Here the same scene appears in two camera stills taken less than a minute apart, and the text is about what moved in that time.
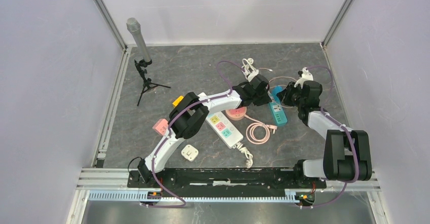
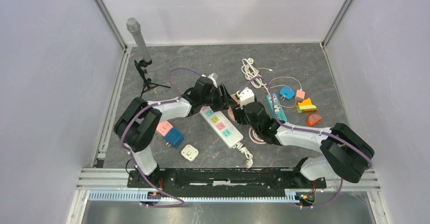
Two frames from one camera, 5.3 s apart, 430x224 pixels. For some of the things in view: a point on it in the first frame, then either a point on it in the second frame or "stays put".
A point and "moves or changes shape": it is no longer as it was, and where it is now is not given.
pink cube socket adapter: (160, 126) stays put
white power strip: (226, 128) stays put
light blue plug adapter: (276, 89) moves or changes shape
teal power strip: (278, 113) stays put
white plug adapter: (189, 152) stays put
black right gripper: (284, 95) -> (237, 108)
